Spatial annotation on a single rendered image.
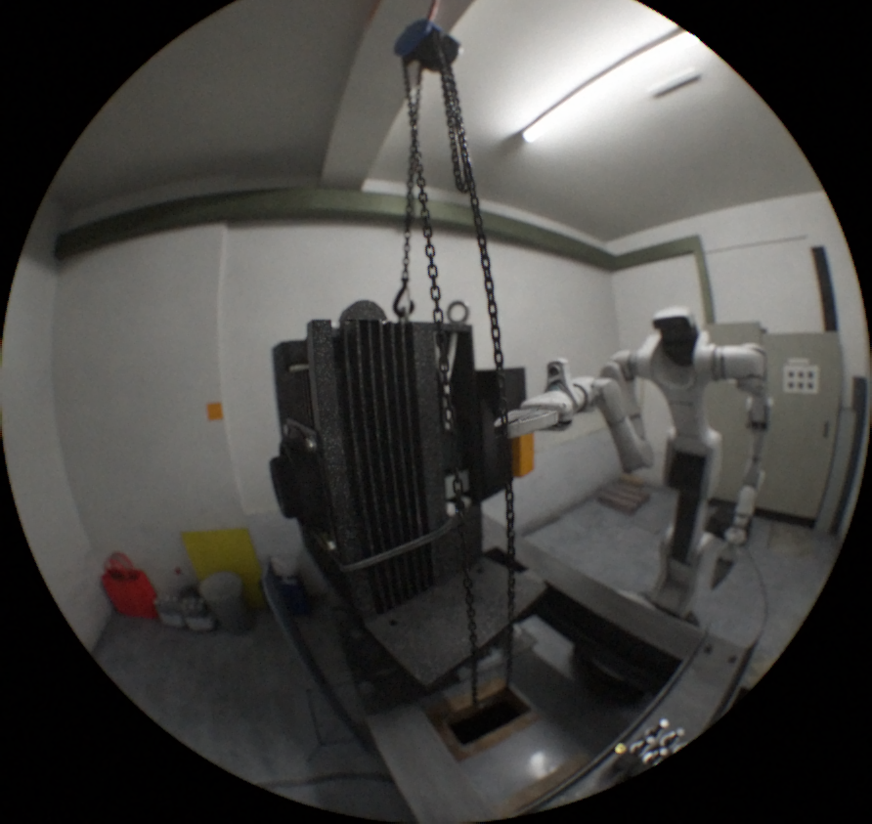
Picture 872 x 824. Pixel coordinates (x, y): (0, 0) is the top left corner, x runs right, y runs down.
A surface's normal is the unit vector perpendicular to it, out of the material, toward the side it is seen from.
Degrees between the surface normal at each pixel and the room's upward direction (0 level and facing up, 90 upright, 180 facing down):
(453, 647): 0
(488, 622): 0
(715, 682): 0
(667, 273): 90
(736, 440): 90
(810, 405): 90
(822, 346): 90
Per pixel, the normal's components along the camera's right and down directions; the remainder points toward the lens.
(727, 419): -0.90, 0.10
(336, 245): 0.44, 0.04
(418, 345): 0.65, 0.01
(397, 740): -0.07, -0.99
